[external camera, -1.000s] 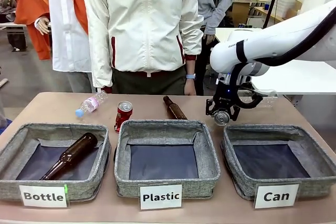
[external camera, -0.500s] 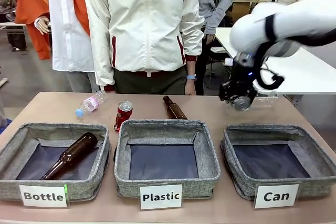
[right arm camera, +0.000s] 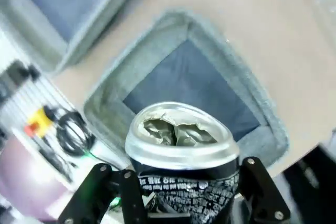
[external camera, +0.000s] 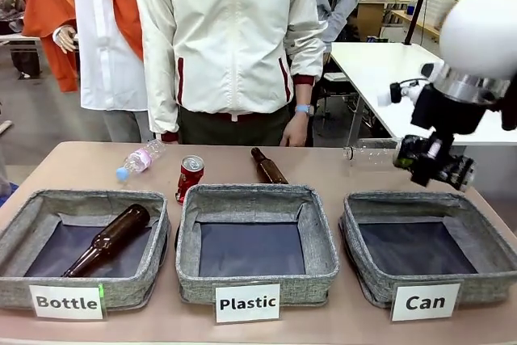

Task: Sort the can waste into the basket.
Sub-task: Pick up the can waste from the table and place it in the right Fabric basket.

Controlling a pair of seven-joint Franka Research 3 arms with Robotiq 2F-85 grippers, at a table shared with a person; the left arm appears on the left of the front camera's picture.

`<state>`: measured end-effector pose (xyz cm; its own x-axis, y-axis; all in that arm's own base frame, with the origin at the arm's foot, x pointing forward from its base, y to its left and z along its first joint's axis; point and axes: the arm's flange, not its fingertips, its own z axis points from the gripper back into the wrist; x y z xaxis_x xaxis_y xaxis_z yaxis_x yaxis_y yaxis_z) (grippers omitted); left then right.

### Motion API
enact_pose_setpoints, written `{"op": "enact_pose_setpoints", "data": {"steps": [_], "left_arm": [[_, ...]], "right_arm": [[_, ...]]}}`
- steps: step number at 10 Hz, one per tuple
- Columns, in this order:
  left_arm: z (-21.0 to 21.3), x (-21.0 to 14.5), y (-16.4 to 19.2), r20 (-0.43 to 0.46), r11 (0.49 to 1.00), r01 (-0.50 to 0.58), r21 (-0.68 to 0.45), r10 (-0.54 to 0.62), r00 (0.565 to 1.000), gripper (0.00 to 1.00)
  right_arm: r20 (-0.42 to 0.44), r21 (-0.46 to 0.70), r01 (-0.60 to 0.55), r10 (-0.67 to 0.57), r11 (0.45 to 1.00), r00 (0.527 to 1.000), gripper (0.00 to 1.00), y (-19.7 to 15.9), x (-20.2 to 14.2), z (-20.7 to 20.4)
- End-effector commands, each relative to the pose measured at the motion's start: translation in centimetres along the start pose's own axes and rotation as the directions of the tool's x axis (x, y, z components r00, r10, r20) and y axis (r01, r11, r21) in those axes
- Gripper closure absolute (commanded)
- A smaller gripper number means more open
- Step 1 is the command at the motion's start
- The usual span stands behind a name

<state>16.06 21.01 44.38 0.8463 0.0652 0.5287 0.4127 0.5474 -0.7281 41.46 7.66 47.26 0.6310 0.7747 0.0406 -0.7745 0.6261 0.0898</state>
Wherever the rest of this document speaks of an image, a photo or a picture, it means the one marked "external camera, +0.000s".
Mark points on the person's left forearm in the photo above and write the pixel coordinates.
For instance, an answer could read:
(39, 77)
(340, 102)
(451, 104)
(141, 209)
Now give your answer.
(308, 62)

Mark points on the person's dark trousers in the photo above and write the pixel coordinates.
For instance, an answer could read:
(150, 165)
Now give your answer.
(234, 129)

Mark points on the large brown glass bottle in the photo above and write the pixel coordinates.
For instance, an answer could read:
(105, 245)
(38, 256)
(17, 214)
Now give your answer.
(117, 228)

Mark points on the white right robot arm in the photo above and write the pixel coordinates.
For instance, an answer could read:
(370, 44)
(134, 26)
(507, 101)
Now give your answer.
(480, 30)

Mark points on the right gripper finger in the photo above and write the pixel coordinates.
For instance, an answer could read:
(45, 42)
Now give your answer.
(414, 153)
(452, 173)

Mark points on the crushed red soda can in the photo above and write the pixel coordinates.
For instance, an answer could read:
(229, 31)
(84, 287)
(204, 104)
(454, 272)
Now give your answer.
(190, 178)

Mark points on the grey fabric basket bottle label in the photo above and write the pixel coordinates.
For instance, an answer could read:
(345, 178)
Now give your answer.
(24, 215)

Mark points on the wooden desk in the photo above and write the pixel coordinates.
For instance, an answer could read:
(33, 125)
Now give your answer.
(371, 18)

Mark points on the white Plastic label card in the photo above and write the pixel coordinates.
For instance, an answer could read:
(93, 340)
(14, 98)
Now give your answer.
(247, 302)

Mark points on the white Bottle label card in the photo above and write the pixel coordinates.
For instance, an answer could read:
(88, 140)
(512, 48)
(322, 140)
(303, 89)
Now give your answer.
(66, 301)

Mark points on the plastic bottle pink label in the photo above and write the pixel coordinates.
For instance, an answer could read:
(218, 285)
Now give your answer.
(139, 160)

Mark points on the white work table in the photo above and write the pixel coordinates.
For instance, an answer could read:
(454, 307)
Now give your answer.
(375, 74)

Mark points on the white Can label card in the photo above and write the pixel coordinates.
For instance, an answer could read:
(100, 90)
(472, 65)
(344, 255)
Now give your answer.
(425, 301)

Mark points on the mannequin orange coat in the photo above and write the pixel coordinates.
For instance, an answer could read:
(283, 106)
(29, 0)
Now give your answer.
(44, 1)

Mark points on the grey fabric basket can label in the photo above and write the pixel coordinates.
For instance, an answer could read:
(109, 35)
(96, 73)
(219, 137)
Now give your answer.
(484, 220)

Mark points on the person's right forearm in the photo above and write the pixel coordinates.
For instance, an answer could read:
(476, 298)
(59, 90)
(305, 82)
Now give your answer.
(159, 86)

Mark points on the white plastic crate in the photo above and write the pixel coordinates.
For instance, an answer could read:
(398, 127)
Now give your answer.
(440, 7)

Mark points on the small brown glass bottle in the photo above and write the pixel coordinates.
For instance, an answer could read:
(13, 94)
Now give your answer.
(267, 169)

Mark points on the clear crushed plastic bottle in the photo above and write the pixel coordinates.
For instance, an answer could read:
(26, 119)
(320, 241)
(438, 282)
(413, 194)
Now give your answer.
(371, 154)

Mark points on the grey fabric basket plastic label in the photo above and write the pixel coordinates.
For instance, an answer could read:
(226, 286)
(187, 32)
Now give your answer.
(190, 240)

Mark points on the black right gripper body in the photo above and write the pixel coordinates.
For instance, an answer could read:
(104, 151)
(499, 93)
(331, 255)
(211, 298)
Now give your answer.
(440, 112)

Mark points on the person in white jacket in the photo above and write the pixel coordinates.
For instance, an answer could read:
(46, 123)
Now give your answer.
(226, 38)

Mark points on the blue wrist watch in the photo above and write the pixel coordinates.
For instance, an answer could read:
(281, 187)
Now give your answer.
(303, 110)

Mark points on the person's left hand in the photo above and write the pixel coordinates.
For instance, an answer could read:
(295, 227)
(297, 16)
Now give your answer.
(295, 133)

